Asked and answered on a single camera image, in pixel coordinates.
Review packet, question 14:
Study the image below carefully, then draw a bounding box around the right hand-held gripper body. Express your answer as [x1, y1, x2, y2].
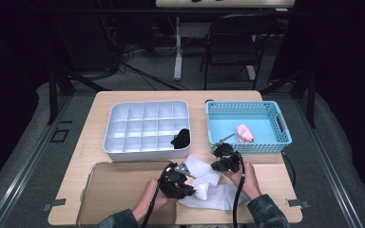
[211, 132, 244, 174]

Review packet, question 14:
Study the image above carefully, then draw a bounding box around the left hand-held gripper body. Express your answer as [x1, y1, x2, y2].
[158, 161, 196, 200]

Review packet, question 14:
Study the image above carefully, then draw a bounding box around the white sock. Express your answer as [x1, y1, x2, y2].
[177, 154, 250, 212]

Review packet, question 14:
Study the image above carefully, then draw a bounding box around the black sock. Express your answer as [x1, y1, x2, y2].
[170, 127, 191, 150]

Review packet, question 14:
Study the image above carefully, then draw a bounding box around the blue plastic basket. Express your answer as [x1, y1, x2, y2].
[204, 100, 293, 155]

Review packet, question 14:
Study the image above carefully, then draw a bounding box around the clear plastic box lid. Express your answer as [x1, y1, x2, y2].
[75, 161, 178, 226]

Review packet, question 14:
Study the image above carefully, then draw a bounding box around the white compartment box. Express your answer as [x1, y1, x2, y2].
[103, 100, 192, 161]

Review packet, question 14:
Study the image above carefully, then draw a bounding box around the person's left hand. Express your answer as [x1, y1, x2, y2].
[132, 179, 172, 222]

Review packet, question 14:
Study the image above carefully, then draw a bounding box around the person's right hand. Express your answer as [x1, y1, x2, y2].
[224, 161, 262, 201]

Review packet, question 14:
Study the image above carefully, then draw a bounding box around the pink sock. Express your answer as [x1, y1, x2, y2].
[236, 123, 255, 143]

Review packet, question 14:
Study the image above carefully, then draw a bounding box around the black metal stand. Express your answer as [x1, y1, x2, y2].
[259, 67, 317, 129]
[47, 67, 112, 126]

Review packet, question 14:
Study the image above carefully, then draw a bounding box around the black folding chair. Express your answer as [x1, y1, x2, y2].
[199, 12, 279, 91]

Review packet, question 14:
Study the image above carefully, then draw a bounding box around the black square floor fitting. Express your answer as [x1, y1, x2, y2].
[49, 127, 70, 143]

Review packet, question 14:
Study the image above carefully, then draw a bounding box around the white-legged desk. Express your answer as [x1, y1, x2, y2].
[155, 0, 294, 82]

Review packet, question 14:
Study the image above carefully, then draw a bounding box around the left hand-held gripper cable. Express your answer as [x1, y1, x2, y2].
[141, 167, 169, 228]

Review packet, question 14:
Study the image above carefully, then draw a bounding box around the hand-held gripper cable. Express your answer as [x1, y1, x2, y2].
[232, 151, 247, 228]
[141, 167, 169, 228]

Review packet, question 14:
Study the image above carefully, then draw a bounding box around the right hand-held gripper cable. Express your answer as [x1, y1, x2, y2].
[232, 151, 247, 228]

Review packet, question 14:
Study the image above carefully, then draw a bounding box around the grey metal table bracket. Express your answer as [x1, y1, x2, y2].
[42, 198, 67, 212]
[284, 199, 312, 209]

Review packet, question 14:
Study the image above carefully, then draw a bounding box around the aluminium floor rail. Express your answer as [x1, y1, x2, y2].
[0, 94, 74, 228]
[293, 94, 365, 228]

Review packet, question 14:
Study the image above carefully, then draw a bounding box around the bundle of floor cables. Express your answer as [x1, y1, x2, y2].
[117, 44, 188, 91]

